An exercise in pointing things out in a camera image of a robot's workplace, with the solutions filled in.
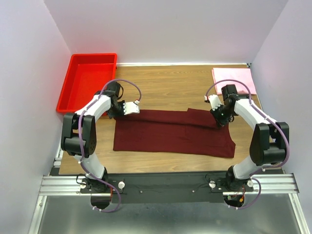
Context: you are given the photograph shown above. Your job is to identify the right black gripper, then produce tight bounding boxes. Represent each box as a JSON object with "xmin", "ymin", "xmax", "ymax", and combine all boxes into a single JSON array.
[{"xmin": 210, "ymin": 103, "xmax": 234, "ymax": 128}]

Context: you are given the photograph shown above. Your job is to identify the maroon t shirt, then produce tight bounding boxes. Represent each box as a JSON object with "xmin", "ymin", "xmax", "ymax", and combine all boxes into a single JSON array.
[{"xmin": 113, "ymin": 108, "xmax": 235, "ymax": 158}]

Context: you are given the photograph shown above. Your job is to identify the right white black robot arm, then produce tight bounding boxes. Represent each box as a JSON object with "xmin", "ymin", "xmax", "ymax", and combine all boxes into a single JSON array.
[{"xmin": 205, "ymin": 84, "xmax": 290, "ymax": 191}]

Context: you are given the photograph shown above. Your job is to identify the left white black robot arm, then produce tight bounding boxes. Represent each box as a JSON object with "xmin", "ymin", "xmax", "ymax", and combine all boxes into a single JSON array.
[{"xmin": 60, "ymin": 81, "xmax": 127, "ymax": 193}]

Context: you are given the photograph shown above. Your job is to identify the folded pink t shirt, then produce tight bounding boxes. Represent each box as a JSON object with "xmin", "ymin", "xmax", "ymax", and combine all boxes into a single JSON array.
[{"xmin": 212, "ymin": 68, "xmax": 256, "ymax": 95}]

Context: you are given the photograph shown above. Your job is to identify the red plastic bin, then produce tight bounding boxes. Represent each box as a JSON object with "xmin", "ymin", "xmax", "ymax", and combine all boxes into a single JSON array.
[{"xmin": 56, "ymin": 53, "xmax": 117, "ymax": 114}]

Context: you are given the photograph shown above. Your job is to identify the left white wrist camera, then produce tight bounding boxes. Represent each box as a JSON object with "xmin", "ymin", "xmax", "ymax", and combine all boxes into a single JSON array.
[{"xmin": 123, "ymin": 100, "xmax": 140, "ymax": 116}]

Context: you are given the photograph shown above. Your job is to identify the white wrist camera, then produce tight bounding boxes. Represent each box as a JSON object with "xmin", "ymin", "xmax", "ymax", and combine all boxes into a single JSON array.
[
  {"xmin": 208, "ymin": 95, "xmax": 223, "ymax": 111},
  {"xmin": 123, "ymin": 100, "xmax": 140, "ymax": 116}
]

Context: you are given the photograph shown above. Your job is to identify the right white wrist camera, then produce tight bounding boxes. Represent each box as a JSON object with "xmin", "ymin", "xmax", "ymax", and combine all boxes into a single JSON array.
[{"xmin": 208, "ymin": 95, "xmax": 223, "ymax": 111}]

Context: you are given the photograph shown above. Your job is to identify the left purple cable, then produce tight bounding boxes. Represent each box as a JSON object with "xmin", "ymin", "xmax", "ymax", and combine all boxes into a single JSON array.
[{"xmin": 79, "ymin": 79, "xmax": 142, "ymax": 213}]

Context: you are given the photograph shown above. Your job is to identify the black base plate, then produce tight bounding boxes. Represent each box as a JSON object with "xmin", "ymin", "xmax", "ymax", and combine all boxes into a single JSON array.
[{"xmin": 76, "ymin": 171, "xmax": 254, "ymax": 207}]

